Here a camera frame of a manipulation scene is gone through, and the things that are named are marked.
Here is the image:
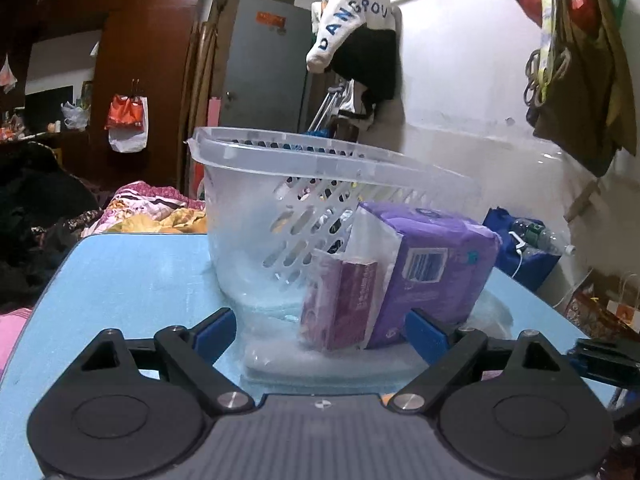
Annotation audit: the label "black garment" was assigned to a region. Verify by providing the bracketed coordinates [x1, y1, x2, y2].
[329, 27, 399, 104]

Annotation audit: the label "white cable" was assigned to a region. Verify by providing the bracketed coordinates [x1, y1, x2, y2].
[509, 232, 527, 279]

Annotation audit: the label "grey door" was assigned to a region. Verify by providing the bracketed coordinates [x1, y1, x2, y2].
[219, 0, 317, 137]

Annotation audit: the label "wooden sticks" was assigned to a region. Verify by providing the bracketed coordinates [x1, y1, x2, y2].
[177, 0, 232, 197]

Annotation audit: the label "white plastic wrapper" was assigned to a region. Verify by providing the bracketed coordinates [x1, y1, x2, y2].
[344, 206, 404, 311]

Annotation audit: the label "clear plastic basket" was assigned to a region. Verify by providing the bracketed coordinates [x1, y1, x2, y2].
[186, 126, 515, 386]

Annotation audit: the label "brown tote bag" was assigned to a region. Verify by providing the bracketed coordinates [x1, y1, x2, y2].
[531, 0, 639, 179]

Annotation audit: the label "clear plastic bottle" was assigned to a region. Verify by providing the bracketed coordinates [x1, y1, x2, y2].
[509, 217, 577, 257]

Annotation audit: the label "small purple box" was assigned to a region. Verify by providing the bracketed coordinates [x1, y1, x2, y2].
[300, 252, 379, 352]

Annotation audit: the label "orange and white plastic bag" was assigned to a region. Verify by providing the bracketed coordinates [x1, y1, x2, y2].
[104, 93, 150, 154]

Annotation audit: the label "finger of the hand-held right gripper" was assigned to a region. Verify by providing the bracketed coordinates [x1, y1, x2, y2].
[566, 338, 640, 390]

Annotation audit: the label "metal folding rods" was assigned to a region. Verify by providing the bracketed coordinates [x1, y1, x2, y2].
[306, 85, 347, 137]

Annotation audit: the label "printed blanket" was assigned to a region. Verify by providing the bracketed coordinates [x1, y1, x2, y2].
[81, 182, 209, 237]

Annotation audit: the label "wooden peg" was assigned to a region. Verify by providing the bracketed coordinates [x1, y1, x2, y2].
[563, 179, 604, 224]

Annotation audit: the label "pile of dark clothes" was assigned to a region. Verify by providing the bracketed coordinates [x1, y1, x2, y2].
[0, 142, 102, 312]

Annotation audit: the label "white and black cloth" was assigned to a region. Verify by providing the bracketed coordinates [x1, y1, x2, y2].
[336, 79, 379, 132]

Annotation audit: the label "purple pad packet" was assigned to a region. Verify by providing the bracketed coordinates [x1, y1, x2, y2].
[357, 201, 502, 350]

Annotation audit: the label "small white plastic bag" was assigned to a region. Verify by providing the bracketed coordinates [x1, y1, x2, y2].
[60, 100, 91, 133]

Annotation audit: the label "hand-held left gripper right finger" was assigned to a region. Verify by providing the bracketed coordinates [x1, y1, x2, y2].
[387, 309, 569, 416]

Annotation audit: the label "brown wooden wardrobe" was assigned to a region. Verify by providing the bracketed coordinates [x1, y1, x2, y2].
[0, 0, 212, 197]

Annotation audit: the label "white garment with blue letters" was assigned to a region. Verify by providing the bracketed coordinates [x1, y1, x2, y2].
[306, 0, 402, 74]

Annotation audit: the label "pink cloth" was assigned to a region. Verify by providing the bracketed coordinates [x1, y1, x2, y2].
[0, 309, 34, 377]

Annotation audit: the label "yellow patterned hanging bag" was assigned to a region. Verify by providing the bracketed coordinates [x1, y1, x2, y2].
[539, 0, 567, 107]

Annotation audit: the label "paper shopping bags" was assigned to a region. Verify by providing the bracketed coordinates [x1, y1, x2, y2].
[564, 269, 640, 342]

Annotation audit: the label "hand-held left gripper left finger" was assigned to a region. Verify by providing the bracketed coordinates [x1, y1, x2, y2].
[79, 308, 254, 416]

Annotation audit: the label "black screen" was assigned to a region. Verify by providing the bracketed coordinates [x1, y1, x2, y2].
[22, 85, 76, 136]

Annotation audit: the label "blue fabric bag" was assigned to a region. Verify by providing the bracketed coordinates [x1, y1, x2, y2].
[482, 207, 564, 294]

